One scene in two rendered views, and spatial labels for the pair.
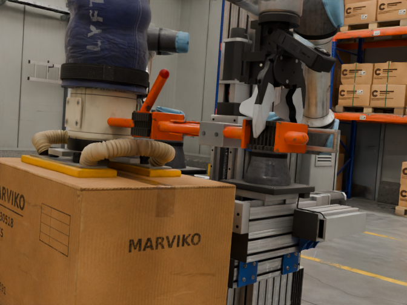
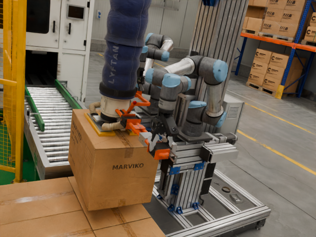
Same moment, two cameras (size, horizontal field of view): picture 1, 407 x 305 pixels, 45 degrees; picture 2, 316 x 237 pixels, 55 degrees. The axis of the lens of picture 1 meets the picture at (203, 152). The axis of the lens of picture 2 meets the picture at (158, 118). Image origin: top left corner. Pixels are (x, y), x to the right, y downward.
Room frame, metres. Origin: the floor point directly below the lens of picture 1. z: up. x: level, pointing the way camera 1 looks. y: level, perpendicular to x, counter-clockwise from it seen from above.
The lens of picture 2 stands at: (-0.41, -0.31, 1.81)
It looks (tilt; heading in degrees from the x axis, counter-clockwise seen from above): 19 degrees down; 10
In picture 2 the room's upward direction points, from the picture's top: 10 degrees clockwise
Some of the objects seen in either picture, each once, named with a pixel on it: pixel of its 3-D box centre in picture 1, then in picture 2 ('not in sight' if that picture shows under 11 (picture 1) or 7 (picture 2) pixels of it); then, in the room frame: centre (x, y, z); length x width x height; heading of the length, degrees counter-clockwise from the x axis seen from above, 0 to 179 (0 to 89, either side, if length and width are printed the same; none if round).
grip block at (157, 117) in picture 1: (157, 125); (130, 121); (1.12, 0.11, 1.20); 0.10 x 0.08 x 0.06; 131
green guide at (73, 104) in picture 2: not in sight; (73, 99); (2.87, 1.35, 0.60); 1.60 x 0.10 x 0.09; 43
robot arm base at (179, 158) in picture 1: (168, 154); (156, 102); (1.95, 0.14, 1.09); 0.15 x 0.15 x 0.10
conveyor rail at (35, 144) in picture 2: not in sight; (25, 119); (2.21, 1.54, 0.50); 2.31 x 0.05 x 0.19; 43
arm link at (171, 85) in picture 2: not in sight; (170, 87); (0.87, -0.12, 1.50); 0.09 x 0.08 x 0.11; 162
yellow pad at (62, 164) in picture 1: (65, 160); (98, 121); (1.24, 0.34, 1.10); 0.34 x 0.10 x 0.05; 41
